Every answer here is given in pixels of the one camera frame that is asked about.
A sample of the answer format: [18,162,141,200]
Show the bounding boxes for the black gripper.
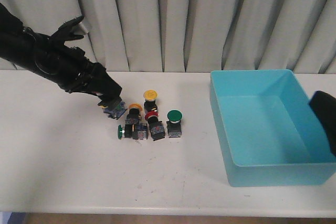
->
[78,63,122,106]

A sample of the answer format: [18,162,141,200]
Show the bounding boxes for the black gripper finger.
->
[309,90,335,156]

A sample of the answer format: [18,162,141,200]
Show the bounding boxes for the red mushroom push button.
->
[101,98,127,120]

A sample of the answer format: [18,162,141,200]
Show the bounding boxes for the yellow mushroom push button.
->
[143,90,158,113]

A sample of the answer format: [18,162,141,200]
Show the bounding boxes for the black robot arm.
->
[1,6,335,166]

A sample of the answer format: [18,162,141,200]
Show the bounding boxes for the blue plastic box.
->
[210,69,335,187]

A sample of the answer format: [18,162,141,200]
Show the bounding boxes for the yellow push button lying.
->
[125,103,143,125]

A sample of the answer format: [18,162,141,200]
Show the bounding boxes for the green push button lying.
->
[118,123,148,140]

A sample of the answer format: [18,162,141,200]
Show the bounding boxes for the grey pleated curtain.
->
[1,0,335,74]

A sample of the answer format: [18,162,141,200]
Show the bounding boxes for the red push button lying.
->
[145,111,165,141]

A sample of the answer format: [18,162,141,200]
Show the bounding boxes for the green mushroom push button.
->
[166,110,182,138]

